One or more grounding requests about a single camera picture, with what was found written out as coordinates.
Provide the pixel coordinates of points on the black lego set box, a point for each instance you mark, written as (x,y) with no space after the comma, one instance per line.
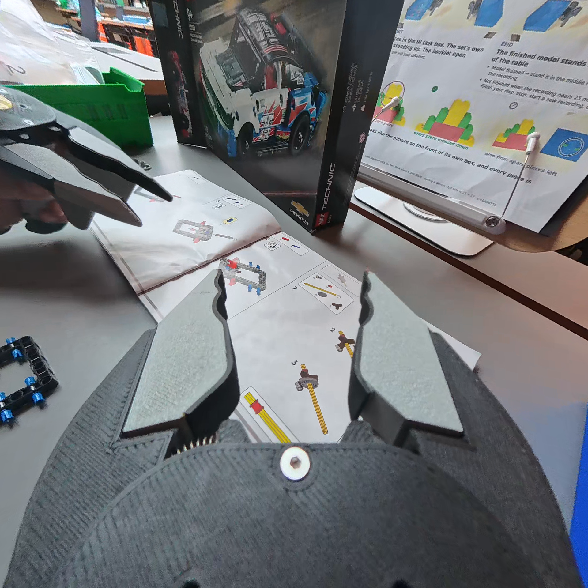
(257,92)

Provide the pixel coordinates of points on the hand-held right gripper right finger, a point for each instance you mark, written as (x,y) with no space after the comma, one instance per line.
(404,363)

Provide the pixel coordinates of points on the clear plastic bag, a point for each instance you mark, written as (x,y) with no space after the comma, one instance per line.
(46,41)

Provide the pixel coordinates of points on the white background table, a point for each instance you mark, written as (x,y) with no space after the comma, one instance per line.
(128,64)

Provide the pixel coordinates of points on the printed instruction sheet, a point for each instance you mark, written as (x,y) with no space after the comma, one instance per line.
(459,128)

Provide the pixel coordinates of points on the person's left hand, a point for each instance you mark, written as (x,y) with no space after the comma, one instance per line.
(23,202)

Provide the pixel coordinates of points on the open lego instruction booklet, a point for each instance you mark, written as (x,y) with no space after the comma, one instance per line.
(183,257)

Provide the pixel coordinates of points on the blue plastic bin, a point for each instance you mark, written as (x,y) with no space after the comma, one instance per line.
(581,482)

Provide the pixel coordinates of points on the white document stand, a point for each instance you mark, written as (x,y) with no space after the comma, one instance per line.
(441,239)

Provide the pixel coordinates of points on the black lego frame assembly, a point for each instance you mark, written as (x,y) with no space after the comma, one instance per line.
(43,367)

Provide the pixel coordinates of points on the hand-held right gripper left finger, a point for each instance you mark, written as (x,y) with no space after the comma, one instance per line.
(183,367)

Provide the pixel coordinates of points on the green plastic bin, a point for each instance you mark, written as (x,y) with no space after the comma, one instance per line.
(115,115)

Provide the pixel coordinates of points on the wooden backing board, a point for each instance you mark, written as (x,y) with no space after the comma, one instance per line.
(551,239)

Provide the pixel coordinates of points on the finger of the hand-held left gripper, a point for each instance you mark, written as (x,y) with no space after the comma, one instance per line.
(105,156)
(69,179)

